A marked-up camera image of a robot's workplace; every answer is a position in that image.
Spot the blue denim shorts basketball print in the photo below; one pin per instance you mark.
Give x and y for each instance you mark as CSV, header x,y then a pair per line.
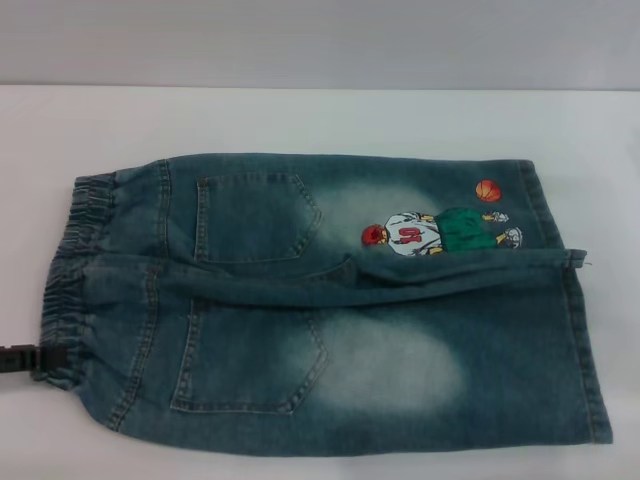
x,y
320,325

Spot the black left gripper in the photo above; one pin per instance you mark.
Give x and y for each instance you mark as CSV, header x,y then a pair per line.
x,y
17,357

